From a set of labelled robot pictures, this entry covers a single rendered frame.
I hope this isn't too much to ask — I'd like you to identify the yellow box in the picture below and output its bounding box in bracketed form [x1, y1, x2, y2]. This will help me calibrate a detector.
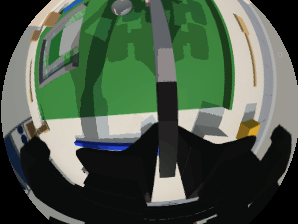
[237, 119, 261, 140]

